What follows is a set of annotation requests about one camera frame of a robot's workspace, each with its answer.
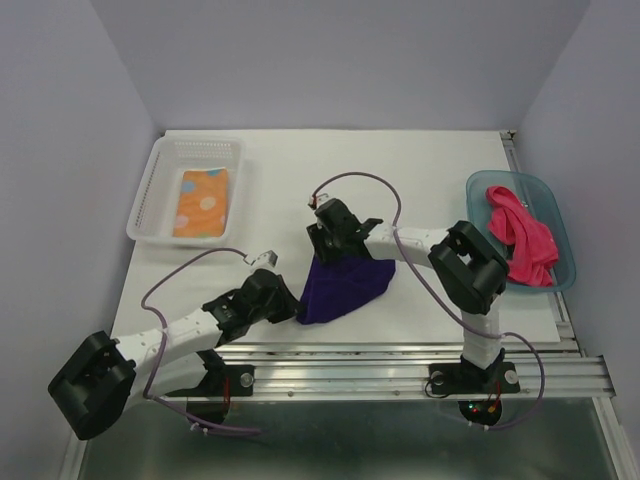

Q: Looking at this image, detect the pink towel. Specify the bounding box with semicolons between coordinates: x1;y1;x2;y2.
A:
485;186;559;288

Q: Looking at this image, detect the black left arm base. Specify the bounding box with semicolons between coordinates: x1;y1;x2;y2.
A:
162;349;262;438

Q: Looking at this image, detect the aluminium mounting rail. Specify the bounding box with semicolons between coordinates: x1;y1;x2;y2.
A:
219;341;615;402

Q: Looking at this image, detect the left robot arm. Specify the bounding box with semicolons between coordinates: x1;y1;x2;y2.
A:
48;268;303;440

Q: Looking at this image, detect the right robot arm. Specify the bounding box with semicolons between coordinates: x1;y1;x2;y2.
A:
307;195;508;390

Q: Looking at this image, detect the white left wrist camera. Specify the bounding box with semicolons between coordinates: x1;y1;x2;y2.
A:
244;250;278;269

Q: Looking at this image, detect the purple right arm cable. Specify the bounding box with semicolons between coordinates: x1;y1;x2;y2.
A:
308;172;546;434

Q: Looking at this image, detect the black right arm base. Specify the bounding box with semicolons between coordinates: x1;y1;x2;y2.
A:
424;348;521;429

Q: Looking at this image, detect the purple towel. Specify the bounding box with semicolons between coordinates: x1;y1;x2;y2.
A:
296;257;396;325

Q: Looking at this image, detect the white plastic basket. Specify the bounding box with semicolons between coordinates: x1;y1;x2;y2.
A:
126;131;244;248

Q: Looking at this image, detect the orange polka dot towel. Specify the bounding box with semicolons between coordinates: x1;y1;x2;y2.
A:
173;168;229;238

